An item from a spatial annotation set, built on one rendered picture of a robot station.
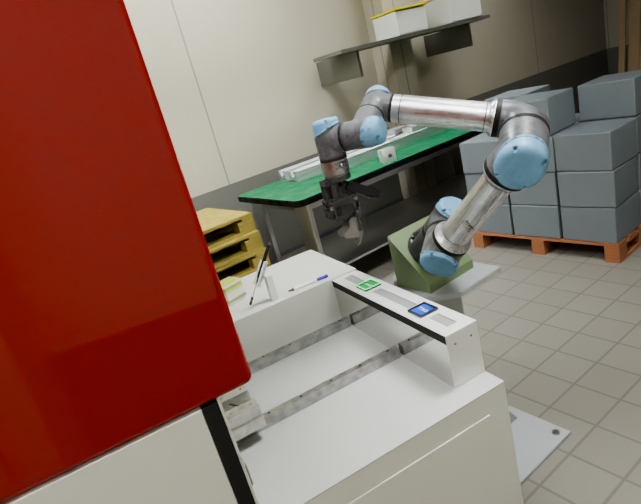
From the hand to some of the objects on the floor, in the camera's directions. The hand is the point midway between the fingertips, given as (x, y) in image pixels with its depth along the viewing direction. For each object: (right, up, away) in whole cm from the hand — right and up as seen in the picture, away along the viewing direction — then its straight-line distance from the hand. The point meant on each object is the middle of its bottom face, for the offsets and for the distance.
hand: (359, 239), depth 147 cm
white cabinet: (+4, -111, +27) cm, 114 cm away
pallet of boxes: (+175, +9, +242) cm, 298 cm away
